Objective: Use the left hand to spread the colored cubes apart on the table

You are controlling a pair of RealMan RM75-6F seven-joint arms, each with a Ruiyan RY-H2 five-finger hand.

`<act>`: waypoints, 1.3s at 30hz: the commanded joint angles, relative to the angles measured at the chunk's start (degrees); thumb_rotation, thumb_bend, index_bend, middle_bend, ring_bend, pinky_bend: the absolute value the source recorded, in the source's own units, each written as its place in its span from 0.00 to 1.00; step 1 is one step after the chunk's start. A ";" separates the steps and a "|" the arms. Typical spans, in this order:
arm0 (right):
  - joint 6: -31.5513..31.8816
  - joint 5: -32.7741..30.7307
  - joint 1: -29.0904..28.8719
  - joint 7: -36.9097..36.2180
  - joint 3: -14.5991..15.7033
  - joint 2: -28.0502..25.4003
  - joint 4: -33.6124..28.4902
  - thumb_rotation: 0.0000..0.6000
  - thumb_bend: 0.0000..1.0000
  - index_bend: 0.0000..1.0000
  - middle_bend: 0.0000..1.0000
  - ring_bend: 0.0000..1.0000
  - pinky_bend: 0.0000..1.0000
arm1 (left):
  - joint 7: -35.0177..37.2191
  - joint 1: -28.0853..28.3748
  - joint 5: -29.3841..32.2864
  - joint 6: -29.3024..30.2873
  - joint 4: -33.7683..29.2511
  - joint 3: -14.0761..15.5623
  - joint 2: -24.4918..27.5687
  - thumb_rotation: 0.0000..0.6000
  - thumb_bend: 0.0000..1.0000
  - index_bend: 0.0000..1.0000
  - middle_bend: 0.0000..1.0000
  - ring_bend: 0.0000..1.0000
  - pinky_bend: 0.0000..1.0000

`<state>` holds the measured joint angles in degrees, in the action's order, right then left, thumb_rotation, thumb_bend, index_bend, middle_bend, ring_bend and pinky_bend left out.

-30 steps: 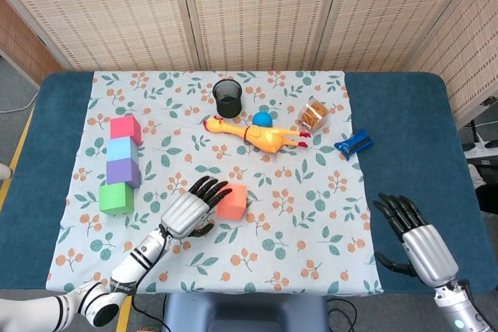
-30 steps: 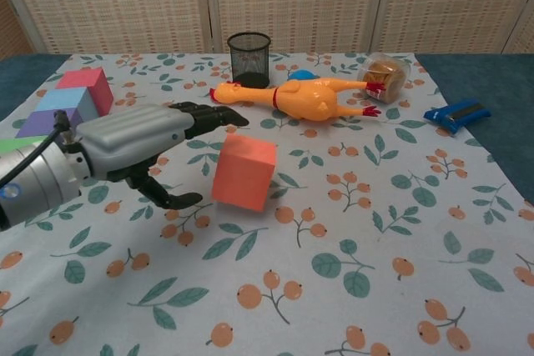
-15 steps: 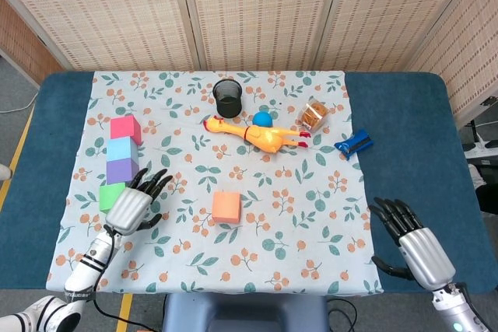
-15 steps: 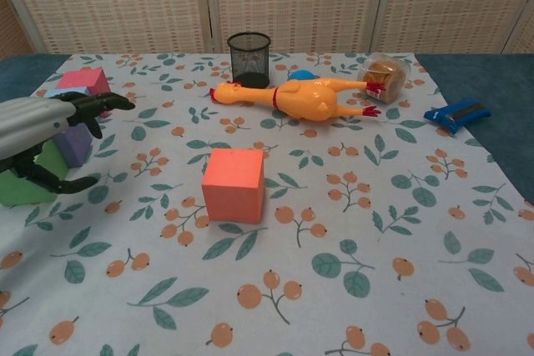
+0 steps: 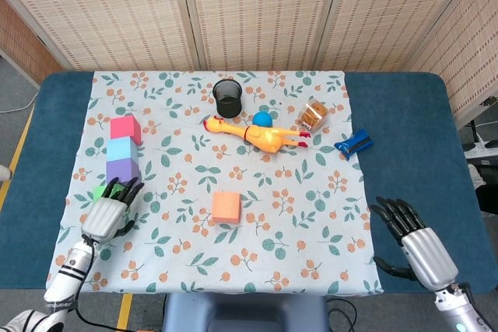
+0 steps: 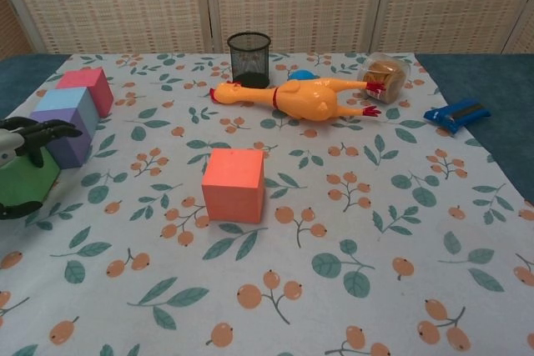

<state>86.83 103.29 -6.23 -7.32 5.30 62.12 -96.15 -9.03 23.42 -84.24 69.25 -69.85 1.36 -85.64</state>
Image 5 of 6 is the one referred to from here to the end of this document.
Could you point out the teal table cover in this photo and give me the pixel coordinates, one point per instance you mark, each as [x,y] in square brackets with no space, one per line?
[408,133]

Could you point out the clear jar of rubber bands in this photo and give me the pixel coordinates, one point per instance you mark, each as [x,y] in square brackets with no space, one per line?
[313,116]

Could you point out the blue ball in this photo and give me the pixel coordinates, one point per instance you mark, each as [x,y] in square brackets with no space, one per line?
[262,119]

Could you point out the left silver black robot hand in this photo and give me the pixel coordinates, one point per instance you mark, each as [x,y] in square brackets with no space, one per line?
[105,217]

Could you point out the pink foam cube block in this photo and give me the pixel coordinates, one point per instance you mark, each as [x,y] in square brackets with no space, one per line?
[123,128]

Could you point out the green foam cube block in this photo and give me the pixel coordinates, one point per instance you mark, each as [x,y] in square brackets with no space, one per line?
[99,192]

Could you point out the light blue foam cube block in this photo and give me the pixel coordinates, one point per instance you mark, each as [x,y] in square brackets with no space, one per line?
[120,149]

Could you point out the white power strip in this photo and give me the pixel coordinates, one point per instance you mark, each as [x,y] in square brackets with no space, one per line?
[480,148]

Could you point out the orange foam cube block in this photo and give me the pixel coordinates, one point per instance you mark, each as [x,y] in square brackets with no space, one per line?
[225,207]

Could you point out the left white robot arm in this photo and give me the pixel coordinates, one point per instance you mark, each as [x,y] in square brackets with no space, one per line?
[70,270]

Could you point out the yellow rubber chicken toy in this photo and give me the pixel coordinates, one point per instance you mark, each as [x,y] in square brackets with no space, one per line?
[264,135]

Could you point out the floral print tablecloth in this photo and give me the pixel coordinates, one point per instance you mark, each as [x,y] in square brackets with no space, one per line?
[233,254]

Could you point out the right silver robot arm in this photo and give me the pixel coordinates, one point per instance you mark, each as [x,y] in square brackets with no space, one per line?
[463,312]

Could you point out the woven folding screen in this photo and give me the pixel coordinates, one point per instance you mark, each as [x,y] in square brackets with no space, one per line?
[264,9]

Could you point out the black mesh pen cup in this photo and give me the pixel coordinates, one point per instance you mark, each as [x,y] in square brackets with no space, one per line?
[229,106]

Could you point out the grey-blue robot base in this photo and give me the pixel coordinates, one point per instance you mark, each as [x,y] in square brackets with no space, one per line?
[245,314]

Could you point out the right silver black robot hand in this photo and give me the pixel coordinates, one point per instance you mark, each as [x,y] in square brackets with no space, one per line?
[428,256]

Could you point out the purple foam cube block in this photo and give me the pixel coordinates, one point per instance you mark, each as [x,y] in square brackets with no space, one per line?
[120,170]

